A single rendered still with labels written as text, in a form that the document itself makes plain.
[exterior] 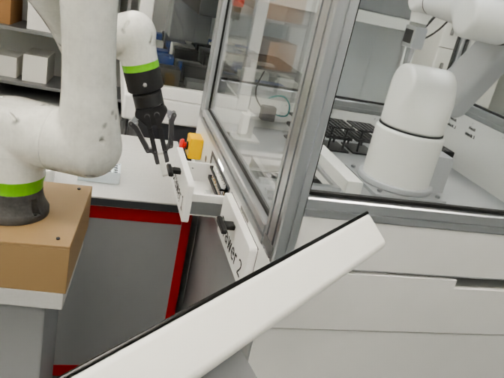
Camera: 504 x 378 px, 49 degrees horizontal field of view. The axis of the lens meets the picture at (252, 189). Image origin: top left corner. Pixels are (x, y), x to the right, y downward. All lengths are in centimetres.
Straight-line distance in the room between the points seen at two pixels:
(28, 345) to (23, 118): 51
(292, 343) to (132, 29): 80
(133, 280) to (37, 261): 67
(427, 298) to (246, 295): 81
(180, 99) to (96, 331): 97
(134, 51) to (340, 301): 75
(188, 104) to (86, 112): 126
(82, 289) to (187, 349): 142
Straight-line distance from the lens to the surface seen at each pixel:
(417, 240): 115
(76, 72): 106
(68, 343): 195
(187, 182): 140
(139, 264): 178
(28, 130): 114
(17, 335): 135
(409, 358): 133
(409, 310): 124
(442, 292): 126
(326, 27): 94
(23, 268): 120
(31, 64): 541
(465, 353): 141
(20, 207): 123
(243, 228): 121
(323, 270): 57
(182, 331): 42
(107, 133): 110
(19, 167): 120
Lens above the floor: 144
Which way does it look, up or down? 21 degrees down
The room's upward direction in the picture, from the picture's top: 12 degrees clockwise
